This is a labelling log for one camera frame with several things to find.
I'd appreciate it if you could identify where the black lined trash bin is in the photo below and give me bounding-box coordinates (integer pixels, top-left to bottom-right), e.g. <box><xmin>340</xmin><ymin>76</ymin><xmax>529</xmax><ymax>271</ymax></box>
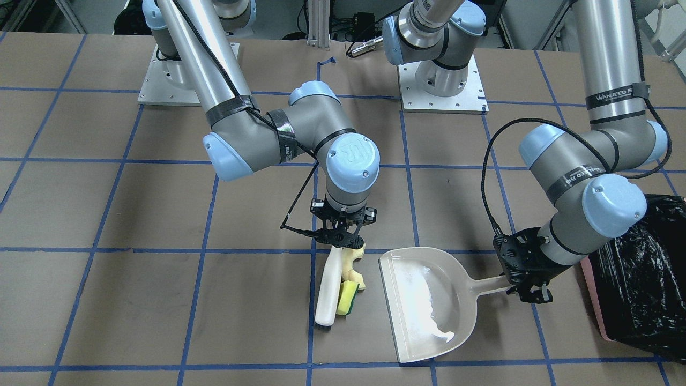
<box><xmin>581</xmin><ymin>195</ymin><xmax>685</xmax><ymax>362</ymax></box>

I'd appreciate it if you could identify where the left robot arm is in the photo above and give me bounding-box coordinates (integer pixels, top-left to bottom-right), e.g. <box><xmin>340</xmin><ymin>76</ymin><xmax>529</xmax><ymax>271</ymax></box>
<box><xmin>382</xmin><ymin>1</ymin><xmax>671</xmax><ymax>303</ymax></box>

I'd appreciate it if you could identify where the beige plastic dustpan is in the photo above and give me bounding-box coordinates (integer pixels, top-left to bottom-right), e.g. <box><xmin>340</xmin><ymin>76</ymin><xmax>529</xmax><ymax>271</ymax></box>
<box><xmin>379</xmin><ymin>247</ymin><xmax>510</xmax><ymax>363</ymax></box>

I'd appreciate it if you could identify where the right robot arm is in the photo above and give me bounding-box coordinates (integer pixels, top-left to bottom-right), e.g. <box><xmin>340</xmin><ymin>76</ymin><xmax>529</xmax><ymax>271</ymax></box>
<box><xmin>142</xmin><ymin>1</ymin><xmax>380</xmax><ymax>249</ymax></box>

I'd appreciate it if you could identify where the yellow green sponge piece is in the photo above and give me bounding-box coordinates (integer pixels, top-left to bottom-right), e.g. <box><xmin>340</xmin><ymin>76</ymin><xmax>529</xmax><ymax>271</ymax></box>
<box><xmin>335</xmin><ymin>281</ymin><xmax>360</xmax><ymax>317</ymax></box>

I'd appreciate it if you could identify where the pale curved melon rind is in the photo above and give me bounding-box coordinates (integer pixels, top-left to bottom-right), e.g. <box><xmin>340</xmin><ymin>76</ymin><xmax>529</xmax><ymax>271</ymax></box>
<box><xmin>343</xmin><ymin>244</ymin><xmax>367</xmax><ymax>291</ymax></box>

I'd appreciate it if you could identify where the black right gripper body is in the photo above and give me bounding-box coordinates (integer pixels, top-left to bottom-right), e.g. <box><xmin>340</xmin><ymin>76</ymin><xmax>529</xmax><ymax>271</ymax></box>
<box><xmin>310</xmin><ymin>198</ymin><xmax>377</xmax><ymax>249</ymax></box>

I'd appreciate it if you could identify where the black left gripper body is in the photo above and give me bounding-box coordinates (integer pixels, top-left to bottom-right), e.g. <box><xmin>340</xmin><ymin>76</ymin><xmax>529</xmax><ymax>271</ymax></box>
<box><xmin>493</xmin><ymin>227</ymin><xmax>569</xmax><ymax>305</ymax></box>

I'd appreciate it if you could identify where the white hand brush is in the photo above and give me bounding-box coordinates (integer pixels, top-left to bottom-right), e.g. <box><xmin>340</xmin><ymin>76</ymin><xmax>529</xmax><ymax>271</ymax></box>
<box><xmin>314</xmin><ymin>247</ymin><xmax>343</xmax><ymax>328</ymax></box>

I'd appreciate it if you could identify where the aluminium frame post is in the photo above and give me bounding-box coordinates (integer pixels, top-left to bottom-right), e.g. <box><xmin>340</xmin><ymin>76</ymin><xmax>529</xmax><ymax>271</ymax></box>
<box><xmin>307</xmin><ymin>0</ymin><xmax>331</xmax><ymax>50</ymax></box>

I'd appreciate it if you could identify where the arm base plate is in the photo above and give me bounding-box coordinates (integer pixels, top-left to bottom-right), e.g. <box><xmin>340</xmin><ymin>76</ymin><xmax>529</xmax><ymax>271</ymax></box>
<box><xmin>138</xmin><ymin>46</ymin><xmax>203</xmax><ymax>107</ymax></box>
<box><xmin>397</xmin><ymin>56</ymin><xmax>489</xmax><ymax>114</ymax></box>

